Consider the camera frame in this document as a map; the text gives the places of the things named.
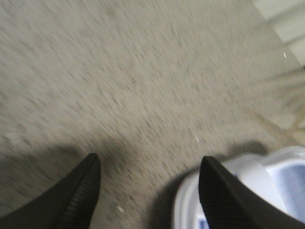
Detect light blue slipper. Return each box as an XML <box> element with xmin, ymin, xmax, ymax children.
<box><xmin>171</xmin><ymin>146</ymin><xmax>305</xmax><ymax>229</ymax></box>

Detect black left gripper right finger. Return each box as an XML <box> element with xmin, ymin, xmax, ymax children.
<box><xmin>198</xmin><ymin>156</ymin><xmax>305</xmax><ymax>229</ymax></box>

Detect grey-green curtain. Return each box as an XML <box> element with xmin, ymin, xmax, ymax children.
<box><xmin>253</xmin><ymin>0</ymin><xmax>305</xmax><ymax>66</ymax></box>

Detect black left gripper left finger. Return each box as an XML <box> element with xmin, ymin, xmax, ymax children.
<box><xmin>0</xmin><ymin>153</ymin><xmax>100</xmax><ymax>229</ymax></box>

